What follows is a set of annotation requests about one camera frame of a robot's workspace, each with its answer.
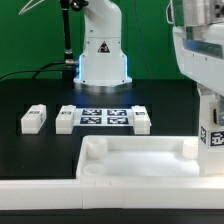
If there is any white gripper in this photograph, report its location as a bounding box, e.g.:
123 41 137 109
173 23 224 126

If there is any white desk top tray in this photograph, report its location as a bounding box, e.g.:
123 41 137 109
76 135 224 186

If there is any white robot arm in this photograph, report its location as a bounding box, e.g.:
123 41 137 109
74 0 224 126

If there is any fiducial marker sheet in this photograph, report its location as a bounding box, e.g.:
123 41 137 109
74 108 133 127

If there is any white front guide rail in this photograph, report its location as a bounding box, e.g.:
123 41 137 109
0 177 224 210

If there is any black hose cable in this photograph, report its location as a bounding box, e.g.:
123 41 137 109
59 0 90 67

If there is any black cable on table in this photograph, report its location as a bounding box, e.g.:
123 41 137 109
0 61 75 84

